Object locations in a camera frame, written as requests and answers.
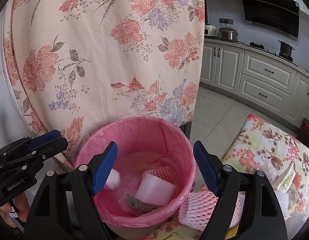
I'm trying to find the large pink foam fruit net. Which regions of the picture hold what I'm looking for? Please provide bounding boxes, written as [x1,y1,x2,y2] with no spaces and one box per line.
[142,166,176,184]

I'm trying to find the white foam sheet strip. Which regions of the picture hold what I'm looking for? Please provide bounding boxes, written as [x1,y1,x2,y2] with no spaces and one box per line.
[135,173,176,206]

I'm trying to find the green white patterned rag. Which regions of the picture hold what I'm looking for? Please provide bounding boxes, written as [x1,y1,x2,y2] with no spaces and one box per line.
[125,194,160,215]

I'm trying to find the pink lined trash bin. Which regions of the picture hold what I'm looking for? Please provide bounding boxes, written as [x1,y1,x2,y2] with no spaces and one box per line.
[74,116,196,239]

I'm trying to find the red floor trash bin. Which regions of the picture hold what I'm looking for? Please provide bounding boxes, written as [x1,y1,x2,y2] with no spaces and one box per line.
[297,119,309,148]

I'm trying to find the white lower kitchen cabinets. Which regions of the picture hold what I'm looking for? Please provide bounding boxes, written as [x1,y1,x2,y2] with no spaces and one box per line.
[200,38,309,128]

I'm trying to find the person's left hand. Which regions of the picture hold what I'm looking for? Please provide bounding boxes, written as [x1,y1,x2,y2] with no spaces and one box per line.
[0,193,30,228]

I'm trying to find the small pink foam fruit net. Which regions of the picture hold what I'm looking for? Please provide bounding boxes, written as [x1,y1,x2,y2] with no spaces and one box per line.
[178,189,243,232]

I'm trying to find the yellow sponge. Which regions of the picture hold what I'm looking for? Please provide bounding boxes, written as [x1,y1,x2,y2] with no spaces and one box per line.
[225,225,238,240]

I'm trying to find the white paper cup carton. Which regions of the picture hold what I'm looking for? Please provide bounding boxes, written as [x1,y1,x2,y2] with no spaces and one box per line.
[272,161,296,193]

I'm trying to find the white foam block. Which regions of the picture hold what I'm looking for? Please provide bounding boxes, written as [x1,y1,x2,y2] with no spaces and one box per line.
[275,190,289,216]

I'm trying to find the floral tablecloth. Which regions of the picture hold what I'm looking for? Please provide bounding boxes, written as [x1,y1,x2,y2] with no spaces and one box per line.
[146,114,309,239]

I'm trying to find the floral curtain cloth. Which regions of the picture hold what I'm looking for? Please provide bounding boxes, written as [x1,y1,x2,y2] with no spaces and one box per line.
[3,0,205,170]

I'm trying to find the gas stove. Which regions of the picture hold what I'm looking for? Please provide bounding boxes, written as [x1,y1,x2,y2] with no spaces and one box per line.
[249,42,293,62]

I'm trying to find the black cooking pot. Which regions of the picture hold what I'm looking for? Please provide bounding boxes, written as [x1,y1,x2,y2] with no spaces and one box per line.
[278,40,294,57]

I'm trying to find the silver pressure cooker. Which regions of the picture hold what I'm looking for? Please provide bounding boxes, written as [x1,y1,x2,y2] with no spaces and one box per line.
[218,27,238,42]

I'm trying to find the white rice cooker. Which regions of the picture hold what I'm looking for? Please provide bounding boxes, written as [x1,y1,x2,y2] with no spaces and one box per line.
[204,24,217,38]

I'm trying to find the black range hood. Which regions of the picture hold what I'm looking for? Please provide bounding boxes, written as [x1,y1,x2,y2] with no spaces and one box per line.
[242,0,300,39]

